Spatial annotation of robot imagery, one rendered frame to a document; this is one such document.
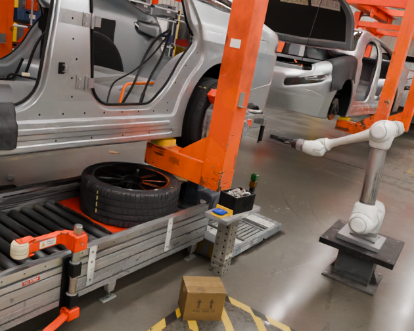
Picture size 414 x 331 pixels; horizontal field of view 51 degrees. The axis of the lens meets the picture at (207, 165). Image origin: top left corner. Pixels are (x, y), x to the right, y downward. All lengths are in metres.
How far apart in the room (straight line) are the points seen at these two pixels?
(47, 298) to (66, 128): 0.89
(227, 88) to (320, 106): 3.28
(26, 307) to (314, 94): 4.54
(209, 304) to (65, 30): 1.62
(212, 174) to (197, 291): 0.82
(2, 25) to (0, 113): 2.54
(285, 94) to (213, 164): 3.10
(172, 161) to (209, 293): 1.05
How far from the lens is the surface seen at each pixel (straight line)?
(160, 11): 8.63
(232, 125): 2.74
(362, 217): 2.97
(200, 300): 2.42
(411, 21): 6.70
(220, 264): 2.89
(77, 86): 2.48
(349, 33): 6.51
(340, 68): 6.03
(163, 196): 2.71
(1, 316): 2.11
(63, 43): 2.40
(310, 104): 5.83
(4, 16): 4.75
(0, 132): 2.26
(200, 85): 3.35
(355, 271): 3.29
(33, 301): 2.17
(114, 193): 2.65
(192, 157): 2.94
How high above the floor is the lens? 1.45
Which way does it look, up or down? 16 degrees down
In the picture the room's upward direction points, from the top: 10 degrees clockwise
